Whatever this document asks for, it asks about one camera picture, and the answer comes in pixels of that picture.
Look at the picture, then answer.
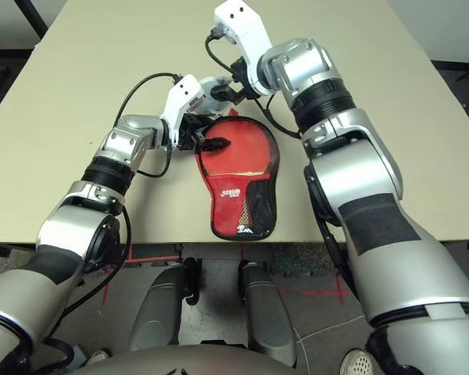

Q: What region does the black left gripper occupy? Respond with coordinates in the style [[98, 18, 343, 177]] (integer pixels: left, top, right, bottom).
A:
[[175, 112, 231, 152]]

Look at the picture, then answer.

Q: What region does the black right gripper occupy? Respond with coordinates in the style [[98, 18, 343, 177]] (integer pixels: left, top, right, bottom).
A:
[[209, 56, 259, 103]]

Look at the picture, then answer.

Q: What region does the white grey plush pendant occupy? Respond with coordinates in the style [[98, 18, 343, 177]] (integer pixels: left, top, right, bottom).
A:
[[201, 77, 236, 119]]

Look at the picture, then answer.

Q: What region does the red black paddle case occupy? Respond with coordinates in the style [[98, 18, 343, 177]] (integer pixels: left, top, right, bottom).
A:
[[194, 109, 281, 240]]

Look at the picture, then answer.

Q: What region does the speckled grey floor mat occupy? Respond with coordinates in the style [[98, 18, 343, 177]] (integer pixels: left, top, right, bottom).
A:
[[271, 244, 337, 280]]

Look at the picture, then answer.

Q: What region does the grey robot right leg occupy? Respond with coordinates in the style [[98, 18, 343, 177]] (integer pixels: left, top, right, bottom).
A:
[[238, 260, 298, 366]]

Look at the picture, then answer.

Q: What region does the grey robot leg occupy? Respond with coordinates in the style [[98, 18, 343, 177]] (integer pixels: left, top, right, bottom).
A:
[[131, 261, 202, 351], [238, 260, 298, 366]]

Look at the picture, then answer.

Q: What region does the grey robot left leg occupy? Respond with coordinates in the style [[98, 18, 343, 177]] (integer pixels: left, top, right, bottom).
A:
[[131, 261, 202, 351]]

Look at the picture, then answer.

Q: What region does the red floor tape line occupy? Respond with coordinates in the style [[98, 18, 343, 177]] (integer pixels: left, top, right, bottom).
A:
[[101, 244, 181, 304]]

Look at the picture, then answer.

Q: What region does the grey robot torso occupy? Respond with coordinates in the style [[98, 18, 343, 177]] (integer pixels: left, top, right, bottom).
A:
[[73, 345, 298, 375]]

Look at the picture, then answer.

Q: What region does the white mesh sneaker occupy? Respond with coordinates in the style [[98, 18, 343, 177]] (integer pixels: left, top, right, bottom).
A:
[[84, 348, 111, 367], [342, 348, 376, 375]]

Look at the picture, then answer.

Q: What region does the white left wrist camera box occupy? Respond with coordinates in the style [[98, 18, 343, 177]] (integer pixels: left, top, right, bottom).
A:
[[159, 73, 205, 148]]

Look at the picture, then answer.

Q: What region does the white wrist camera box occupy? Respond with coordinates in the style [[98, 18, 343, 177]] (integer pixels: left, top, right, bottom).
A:
[[159, 73, 205, 148], [213, 0, 277, 97]]

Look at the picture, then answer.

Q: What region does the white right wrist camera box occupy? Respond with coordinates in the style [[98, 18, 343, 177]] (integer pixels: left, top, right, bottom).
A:
[[213, 0, 277, 97]]

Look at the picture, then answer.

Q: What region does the side table with black frame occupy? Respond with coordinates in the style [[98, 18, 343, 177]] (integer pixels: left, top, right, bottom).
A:
[[0, 0, 48, 50]]

